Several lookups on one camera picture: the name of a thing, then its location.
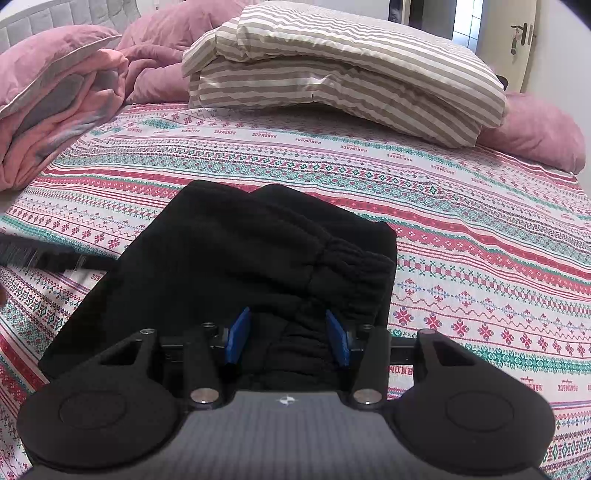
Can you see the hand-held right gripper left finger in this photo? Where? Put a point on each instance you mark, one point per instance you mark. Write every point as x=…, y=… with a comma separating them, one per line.
x=240, y=336

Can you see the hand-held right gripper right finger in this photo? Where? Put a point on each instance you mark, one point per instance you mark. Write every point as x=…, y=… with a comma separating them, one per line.
x=336, y=337

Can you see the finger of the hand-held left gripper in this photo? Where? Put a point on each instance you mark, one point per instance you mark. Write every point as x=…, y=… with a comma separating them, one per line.
x=41, y=253

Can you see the black pants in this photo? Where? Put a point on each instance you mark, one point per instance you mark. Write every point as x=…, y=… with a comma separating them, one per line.
x=231, y=254

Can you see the salmon pink blanket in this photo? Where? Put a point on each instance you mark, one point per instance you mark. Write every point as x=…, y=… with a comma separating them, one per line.
x=55, y=129

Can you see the patterned bed sheet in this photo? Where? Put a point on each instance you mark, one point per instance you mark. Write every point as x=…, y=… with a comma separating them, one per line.
x=461, y=230

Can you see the pink pillow grey trim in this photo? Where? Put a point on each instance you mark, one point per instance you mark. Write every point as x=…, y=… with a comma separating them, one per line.
x=51, y=60

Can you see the pink duvet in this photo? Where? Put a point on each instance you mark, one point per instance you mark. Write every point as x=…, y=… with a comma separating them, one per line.
x=161, y=55

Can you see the grey headboard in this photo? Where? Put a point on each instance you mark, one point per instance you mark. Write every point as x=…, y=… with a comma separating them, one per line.
x=69, y=16

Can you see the cream door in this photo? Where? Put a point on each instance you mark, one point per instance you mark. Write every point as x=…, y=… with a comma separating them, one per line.
x=528, y=64

